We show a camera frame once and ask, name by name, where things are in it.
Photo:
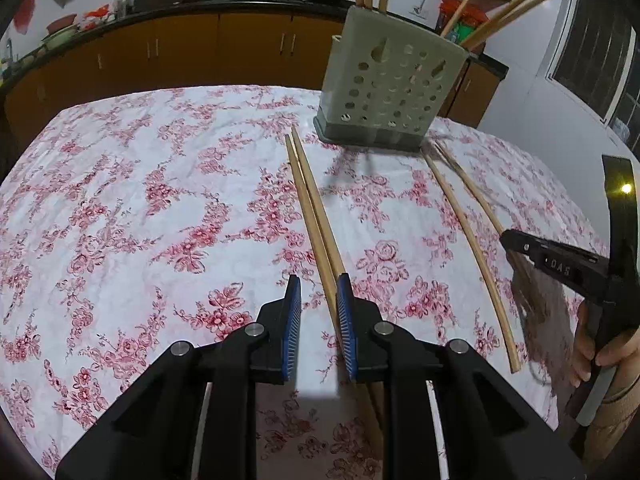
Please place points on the black kitchen countertop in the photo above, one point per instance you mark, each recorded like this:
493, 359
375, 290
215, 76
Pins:
150, 7

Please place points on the red basin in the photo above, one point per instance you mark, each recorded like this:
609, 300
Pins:
61, 24

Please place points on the red and white bag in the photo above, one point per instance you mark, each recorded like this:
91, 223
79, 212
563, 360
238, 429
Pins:
96, 16

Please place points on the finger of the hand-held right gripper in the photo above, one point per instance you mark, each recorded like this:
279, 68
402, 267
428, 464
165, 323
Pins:
550, 260

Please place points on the person's right hand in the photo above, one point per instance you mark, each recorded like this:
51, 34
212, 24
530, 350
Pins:
582, 345

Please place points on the red plastic bag on wall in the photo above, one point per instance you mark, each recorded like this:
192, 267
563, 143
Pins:
25, 10

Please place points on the person's right forearm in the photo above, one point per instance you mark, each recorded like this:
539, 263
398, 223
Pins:
617, 410

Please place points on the large barred window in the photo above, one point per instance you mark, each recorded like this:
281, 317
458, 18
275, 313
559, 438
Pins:
595, 50

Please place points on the red lidded container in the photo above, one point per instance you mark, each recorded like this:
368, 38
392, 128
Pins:
452, 7

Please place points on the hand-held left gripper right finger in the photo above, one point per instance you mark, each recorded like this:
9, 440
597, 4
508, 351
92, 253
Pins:
347, 330

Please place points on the red floral tablecloth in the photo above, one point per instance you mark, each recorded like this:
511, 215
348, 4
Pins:
150, 210

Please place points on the white perforated utensil holder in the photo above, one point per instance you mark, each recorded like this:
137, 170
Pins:
400, 90

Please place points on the wooden base cabinets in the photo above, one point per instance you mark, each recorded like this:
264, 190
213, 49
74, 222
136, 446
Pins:
200, 45

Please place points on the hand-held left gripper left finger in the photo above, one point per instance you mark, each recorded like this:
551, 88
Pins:
292, 330

